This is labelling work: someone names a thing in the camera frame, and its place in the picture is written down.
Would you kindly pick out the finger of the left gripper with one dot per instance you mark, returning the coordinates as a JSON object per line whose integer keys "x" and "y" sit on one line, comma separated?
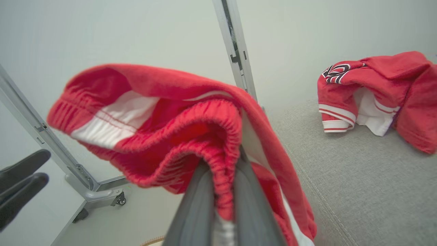
{"x": 20, "y": 167}
{"x": 20, "y": 198}

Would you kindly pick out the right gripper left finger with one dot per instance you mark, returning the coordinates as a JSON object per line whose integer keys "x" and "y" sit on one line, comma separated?
{"x": 194, "y": 218}

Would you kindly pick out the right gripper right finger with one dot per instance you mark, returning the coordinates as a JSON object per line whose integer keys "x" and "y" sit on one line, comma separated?
{"x": 254, "y": 218}

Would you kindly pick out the red shorts white stripes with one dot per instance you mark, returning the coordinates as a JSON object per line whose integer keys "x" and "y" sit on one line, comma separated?
{"x": 153, "y": 136}

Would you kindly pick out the red jersey with logo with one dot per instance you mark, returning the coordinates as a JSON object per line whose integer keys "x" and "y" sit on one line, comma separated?
{"x": 409, "y": 85}

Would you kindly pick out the white laundry basket brown rim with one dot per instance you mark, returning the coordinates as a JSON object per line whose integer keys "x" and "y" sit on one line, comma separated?
{"x": 153, "y": 242}

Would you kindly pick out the grey fabric sofa seat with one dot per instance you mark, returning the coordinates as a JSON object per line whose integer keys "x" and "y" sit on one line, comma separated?
{"x": 358, "y": 188}

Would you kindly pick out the aluminium frame post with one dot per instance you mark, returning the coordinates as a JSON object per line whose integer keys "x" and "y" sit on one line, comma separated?
{"x": 239, "y": 73}

